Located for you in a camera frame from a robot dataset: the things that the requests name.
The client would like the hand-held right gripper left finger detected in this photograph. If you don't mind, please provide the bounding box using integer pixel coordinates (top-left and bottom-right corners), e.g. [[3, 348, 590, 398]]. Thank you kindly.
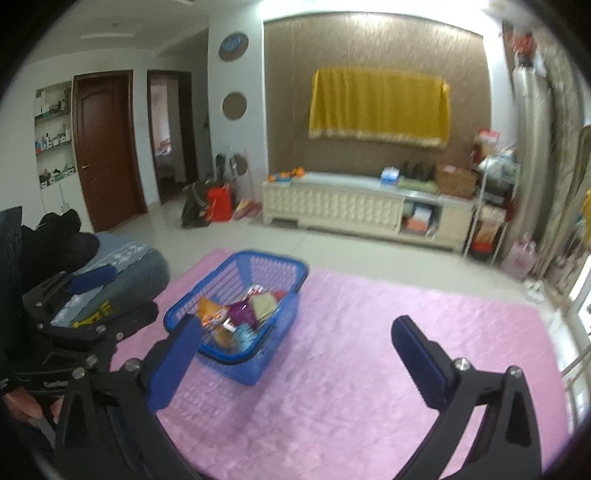
[[53, 314, 204, 480]]

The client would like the brown wooden door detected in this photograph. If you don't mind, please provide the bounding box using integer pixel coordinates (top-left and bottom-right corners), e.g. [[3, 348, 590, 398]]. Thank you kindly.
[[73, 70, 148, 233]]

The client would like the pink bag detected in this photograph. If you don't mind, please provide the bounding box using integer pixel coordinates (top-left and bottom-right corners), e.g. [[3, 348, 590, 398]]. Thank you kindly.
[[501, 240, 539, 281]]

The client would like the grey patterned cushion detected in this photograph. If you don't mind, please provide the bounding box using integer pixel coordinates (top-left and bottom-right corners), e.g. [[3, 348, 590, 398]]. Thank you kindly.
[[51, 231, 171, 326]]

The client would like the group of oranges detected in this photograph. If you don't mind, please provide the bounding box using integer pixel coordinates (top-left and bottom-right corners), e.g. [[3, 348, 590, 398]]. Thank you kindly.
[[268, 167, 306, 183]]

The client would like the pink mat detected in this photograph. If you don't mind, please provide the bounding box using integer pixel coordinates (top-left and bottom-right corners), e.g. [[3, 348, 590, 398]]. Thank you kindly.
[[108, 248, 578, 480]]

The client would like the white metal shelf rack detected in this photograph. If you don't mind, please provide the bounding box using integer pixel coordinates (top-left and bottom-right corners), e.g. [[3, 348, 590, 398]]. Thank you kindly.
[[464, 129, 520, 264]]

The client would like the yellow black tool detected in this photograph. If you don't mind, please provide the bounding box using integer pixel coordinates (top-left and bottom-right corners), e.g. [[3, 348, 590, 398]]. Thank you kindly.
[[74, 302, 114, 328]]

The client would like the person's left hand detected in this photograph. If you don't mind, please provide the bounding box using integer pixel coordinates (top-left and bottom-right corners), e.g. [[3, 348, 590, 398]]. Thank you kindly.
[[7, 387, 64, 422]]

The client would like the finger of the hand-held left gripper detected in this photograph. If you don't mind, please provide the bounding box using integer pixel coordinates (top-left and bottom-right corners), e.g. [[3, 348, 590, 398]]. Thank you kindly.
[[37, 302, 160, 356], [23, 265, 118, 315]]

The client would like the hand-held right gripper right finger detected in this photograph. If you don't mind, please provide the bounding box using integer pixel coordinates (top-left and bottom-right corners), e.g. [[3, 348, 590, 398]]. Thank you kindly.
[[390, 315, 543, 480]]

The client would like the patterned curtain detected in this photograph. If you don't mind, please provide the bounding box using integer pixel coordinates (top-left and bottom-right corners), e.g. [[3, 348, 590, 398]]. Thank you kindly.
[[538, 41, 591, 296]]

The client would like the blue round wall plate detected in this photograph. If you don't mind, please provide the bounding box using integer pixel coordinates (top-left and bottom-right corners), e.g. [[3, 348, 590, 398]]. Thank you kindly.
[[218, 31, 250, 62]]

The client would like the yellow cloth cover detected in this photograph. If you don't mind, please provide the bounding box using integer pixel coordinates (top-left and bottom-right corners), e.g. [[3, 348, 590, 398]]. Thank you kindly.
[[308, 68, 452, 149]]

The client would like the red hanging decoration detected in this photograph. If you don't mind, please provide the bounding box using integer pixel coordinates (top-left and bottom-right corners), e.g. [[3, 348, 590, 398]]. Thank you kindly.
[[508, 32, 536, 61]]

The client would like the white TV cabinet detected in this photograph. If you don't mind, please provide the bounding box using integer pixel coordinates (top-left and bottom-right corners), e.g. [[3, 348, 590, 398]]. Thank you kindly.
[[262, 172, 478, 252]]

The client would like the white standing air conditioner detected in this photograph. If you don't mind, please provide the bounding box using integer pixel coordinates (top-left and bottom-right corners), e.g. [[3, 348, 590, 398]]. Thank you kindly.
[[512, 65, 552, 236]]

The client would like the blue plastic basket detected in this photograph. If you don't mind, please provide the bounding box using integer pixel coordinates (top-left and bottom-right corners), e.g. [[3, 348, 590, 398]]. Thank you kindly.
[[164, 250, 309, 387]]

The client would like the red bag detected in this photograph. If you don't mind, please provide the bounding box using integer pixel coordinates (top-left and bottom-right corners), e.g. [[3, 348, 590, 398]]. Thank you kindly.
[[206, 184, 233, 223]]

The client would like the cardboard box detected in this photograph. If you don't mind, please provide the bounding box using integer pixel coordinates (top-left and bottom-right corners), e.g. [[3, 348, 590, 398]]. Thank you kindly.
[[434, 165, 478, 199]]

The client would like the black bag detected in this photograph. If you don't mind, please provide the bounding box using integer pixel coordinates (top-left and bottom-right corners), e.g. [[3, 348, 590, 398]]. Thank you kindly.
[[181, 181, 211, 228]]

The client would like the green folded cloth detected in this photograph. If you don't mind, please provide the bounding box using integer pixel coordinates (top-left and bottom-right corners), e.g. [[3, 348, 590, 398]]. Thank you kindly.
[[398, 178, 439, 195]]

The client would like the black clothing pile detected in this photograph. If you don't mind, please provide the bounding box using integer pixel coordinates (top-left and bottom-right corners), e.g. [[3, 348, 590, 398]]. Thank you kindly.
[[21, 209, 100, 287]]

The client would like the wall niche shelf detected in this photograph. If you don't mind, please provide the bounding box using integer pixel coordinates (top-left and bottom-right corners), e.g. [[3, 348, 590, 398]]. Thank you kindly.
[[33, 80, 77, 190]]

